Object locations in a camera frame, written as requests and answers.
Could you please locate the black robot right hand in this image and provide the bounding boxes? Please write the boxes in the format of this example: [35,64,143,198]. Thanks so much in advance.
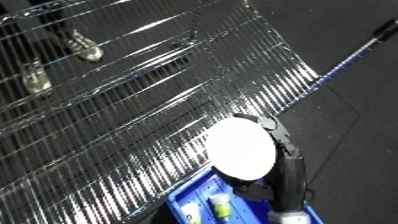
[232,112,304,162]

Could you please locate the white paper cup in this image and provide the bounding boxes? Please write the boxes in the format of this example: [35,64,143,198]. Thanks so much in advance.
[202,117,279,182]

